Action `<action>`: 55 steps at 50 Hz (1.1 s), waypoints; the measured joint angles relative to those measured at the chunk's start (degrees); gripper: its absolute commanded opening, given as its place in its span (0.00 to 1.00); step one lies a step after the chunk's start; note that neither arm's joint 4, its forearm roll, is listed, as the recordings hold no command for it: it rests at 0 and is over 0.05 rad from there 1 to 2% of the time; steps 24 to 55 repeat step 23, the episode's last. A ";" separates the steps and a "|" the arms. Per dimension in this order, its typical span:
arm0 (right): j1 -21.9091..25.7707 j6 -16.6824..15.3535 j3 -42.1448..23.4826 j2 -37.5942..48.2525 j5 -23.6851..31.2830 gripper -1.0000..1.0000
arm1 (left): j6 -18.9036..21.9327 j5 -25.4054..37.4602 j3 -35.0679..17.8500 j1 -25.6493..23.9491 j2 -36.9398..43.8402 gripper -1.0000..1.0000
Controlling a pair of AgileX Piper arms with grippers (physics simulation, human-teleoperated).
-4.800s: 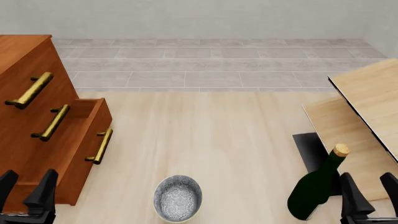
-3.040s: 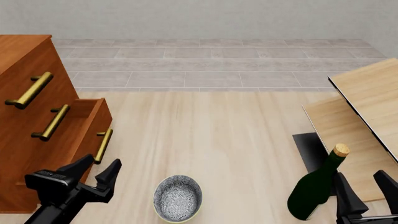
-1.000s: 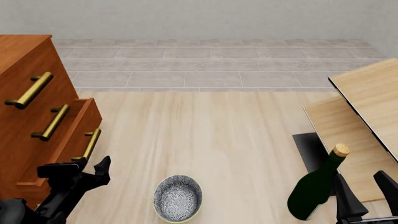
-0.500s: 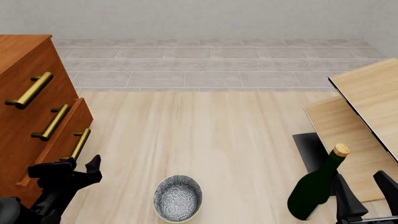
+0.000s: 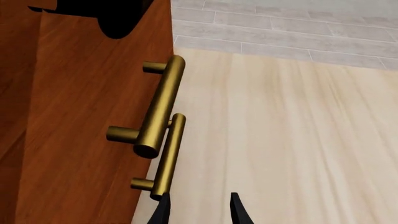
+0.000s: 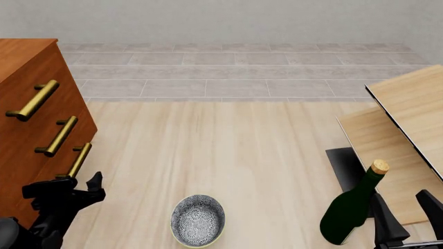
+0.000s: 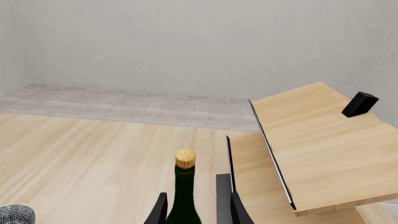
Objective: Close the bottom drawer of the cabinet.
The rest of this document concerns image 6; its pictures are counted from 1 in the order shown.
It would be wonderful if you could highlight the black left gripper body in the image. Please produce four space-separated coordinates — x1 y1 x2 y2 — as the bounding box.
30 193 84 234

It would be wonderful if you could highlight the dark green corked bottle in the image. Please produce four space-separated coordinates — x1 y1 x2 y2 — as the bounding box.
318 158 390 246

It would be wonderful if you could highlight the medium brass drawer handle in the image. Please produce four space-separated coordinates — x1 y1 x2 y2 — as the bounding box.
34 115 79 158

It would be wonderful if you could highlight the wooden drawer front, largest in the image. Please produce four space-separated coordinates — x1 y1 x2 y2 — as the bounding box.
0 42 76 149

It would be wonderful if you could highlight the wooden drawer front, medium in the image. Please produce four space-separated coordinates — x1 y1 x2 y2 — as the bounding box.
0 82 88 189

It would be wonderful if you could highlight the long brass drawer handle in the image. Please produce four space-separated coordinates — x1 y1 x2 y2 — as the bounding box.
5 79 61 122

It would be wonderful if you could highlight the pale wooden board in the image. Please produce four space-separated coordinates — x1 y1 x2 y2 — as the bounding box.
364 64 443 183
336 105 443 226

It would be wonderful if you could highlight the wooden drawer front, smallest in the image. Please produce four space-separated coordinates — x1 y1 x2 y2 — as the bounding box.
13 106 99 230

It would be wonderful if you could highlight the short brass drawer handle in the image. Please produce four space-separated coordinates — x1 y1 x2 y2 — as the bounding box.
55 142 93 181

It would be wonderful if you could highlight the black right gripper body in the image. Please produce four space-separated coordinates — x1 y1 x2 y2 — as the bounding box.
374 239 443 249

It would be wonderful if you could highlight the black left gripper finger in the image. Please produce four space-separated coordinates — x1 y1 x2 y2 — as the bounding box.
74 171 107 212

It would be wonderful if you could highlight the brown wooden cabinet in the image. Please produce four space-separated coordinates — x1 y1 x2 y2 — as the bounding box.
0 38 99 230

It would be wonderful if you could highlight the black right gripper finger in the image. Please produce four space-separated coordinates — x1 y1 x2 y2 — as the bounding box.
369 192 411 243
415 189 443 241

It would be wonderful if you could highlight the grey patterned bowl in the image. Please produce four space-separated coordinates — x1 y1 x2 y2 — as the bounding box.
170 194 226 248

